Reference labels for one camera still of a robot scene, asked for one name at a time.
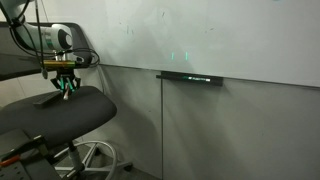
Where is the gold wrist camera bar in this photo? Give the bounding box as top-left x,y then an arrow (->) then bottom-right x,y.
42,59 -> 85,71

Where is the black clamp orange handle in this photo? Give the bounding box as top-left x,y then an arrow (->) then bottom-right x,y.
0,134 -> 53,168

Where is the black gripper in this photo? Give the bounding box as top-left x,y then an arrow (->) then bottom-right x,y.
49,68 -> 82,93

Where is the large white whiteboard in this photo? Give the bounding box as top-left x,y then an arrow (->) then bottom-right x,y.
78,0 -> 320,89

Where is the black mesh-back stool chair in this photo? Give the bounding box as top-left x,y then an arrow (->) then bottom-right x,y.
0,21 -> 134,180

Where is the plain black cable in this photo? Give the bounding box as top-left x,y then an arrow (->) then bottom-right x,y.
0,0 -> 101,70

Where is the black whiteboard eraser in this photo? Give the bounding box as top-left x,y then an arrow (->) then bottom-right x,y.
32,90 -> 64,108

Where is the dark marker with label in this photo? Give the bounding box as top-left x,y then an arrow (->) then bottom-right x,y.
182,76 -> 212,83

